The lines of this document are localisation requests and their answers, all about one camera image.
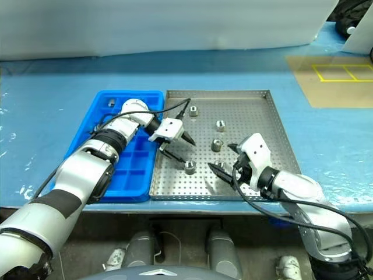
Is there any white robot foot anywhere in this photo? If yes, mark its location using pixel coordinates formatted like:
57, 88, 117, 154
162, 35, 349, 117
275, 255, 304, 280
101, 247, 131, 272

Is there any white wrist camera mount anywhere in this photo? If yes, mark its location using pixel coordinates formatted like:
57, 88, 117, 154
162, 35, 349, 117
237, 133, 273, 192
148, 117, 185, 144

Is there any brown cardboard sheet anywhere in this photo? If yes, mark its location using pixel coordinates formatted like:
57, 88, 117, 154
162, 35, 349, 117
284, 55, 373, 109

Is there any blue plastic compartment tray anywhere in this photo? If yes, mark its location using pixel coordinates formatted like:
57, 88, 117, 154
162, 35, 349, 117
53, 89, 166, 204

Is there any grey robot leg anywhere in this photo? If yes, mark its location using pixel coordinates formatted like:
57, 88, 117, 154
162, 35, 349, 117
206, 227, 243, 278
121, 232, 161, 274

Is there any black bulky object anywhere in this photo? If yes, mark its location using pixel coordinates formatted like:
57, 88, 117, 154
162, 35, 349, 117
326, 0, 373, 39

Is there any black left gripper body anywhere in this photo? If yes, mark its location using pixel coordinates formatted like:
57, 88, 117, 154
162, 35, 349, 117
159, 134, 185, 152

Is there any grey robot left leg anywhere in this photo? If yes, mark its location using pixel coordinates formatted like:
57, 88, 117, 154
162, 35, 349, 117
121, 232, 161, 274

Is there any dark grey rounded robot torso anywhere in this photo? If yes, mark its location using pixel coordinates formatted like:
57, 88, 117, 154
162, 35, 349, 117
103, 264, 217, 280

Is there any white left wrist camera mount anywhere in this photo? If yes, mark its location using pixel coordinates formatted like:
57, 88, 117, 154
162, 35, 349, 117
148, 117, 185, 144

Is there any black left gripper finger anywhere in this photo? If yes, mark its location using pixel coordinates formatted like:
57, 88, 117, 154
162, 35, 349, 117
180, 131, 196, 146
159, 149, 188, 165

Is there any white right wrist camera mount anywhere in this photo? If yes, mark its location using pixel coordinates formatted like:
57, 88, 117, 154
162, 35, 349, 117
237, 133, 273, 192

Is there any white backdrop board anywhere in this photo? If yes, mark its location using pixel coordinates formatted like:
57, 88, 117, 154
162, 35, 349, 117
0, 0, 340, 61

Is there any grey robot right leg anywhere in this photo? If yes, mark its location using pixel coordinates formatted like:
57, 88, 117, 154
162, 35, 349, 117
206, 227, 243, 278

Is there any perforated steel tray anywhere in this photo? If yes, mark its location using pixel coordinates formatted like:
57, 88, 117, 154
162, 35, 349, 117
149, 89, 302, 202

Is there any white robot left foot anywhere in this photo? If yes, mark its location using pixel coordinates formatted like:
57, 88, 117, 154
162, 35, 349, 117
101, 247, 131, 272

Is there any white upright panel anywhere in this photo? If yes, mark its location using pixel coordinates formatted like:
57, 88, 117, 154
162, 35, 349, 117
342, 11, 373, 55

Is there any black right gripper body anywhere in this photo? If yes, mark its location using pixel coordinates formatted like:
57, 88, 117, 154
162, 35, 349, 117
232, 153, 254, 188

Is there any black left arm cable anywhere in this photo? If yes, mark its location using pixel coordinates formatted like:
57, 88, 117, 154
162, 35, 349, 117
29, 98, 192, 202

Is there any white robot right foot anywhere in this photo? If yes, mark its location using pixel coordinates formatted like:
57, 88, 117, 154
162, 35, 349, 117
275, 255, 304, 280

